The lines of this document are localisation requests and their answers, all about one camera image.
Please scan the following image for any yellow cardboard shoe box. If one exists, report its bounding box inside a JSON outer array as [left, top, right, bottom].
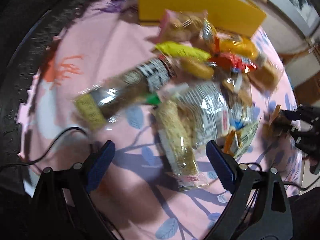
[[138, 0, 266, 37]]

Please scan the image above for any golden cake snack packet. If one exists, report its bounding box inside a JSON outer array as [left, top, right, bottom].
[[180, 57, 214, 80]]

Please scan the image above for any small blue white snack packet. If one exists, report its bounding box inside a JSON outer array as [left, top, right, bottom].
[[228, 103, 254, 133]]

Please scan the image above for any long yellow snack bar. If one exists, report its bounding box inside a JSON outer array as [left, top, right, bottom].
[[155, 41, 211, 61]]

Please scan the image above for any framed lotus painting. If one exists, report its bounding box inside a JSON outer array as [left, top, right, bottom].
[[253, 0, 319, 41]]

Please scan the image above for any small mushroom candy packet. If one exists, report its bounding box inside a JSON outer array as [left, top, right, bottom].
[[202, 18, 220, 55]]

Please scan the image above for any pink twisted cookie packet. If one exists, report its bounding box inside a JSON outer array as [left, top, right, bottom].
[[157, 10, 208, 43]]

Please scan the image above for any sesame stick snack packet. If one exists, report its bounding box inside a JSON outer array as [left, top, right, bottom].
[[155, 100, 208, 191]]

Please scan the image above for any yellow transparent bread packet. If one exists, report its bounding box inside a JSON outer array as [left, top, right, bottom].
[[219, 36, 259, 60]]

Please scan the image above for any dark labelled long snack packet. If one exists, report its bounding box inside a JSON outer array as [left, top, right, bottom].
[[73, 55, 176, 130]]

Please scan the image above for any clear white printed snack packet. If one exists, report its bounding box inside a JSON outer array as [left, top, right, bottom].
[[175, 81, 229, 149]]

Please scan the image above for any red snack packet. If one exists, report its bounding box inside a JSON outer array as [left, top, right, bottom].
[[208, 53, 257, 74]]

